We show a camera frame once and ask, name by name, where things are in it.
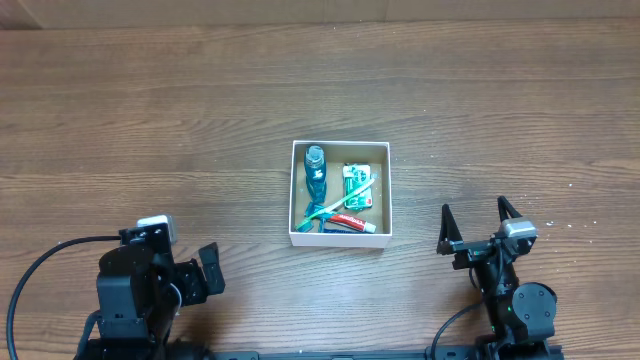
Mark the white cardboard box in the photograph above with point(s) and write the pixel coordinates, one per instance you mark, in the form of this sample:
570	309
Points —
338	153

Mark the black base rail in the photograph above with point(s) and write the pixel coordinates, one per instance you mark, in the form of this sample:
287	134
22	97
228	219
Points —
345	355

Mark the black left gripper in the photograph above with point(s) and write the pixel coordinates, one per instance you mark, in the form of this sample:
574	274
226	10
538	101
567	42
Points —
201	279

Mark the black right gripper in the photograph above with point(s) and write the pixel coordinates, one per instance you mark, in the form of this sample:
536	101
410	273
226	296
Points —
478	248

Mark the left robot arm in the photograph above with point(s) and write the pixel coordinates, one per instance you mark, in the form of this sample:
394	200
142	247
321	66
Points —
141	289

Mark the red Colgate toothpaste tube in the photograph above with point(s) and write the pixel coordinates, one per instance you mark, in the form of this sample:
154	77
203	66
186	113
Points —
352	222

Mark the green Dettol soap packet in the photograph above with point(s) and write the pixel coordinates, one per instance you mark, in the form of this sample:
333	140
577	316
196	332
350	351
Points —
354	177

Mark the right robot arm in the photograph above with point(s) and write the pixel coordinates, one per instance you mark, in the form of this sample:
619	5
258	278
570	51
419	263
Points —
521	315

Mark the green toothbrush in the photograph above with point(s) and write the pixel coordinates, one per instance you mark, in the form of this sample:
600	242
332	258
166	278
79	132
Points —
335	205

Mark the blue mouthwash bottle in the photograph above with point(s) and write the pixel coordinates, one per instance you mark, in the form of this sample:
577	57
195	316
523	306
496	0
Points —
315	170

